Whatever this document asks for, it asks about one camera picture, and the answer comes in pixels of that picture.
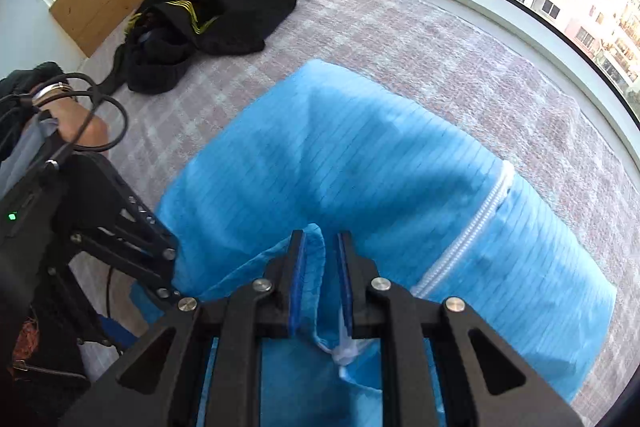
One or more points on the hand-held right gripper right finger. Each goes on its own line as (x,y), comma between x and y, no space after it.
(357,292)

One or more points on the person's left forearm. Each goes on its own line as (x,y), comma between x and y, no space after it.
(25,82)

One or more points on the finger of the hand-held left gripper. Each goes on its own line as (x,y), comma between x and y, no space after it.
(150,232)
(130,264)

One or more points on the black garment with yellow stripes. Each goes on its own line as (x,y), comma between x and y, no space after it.
(240,17)

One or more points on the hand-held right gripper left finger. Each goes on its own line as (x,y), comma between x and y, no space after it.
(295,287)

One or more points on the blue zip coat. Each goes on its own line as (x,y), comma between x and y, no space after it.
(350,157)

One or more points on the person's left hand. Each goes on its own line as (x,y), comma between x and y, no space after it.
(75,122)

